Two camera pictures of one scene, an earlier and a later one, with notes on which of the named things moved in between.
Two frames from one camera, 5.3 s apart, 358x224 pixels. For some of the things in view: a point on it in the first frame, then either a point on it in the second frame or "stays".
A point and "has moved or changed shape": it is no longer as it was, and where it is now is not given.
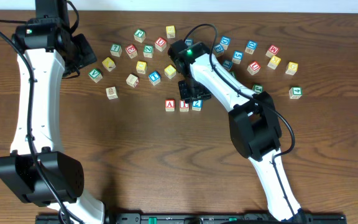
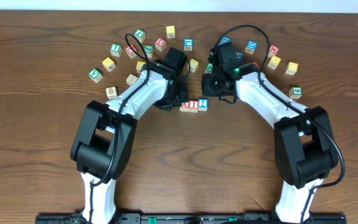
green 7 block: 115,50 stays
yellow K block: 274,62 stays
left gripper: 89,56 -> 184,98
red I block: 183,106 -> 192,106
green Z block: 148,51 stays
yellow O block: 141,66 stays
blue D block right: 251,46 stays
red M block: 273,50 stays
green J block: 139,35 stays
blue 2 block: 197,104 -> 203,104
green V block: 96,75 stays
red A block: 169,105 has moved or changed shape
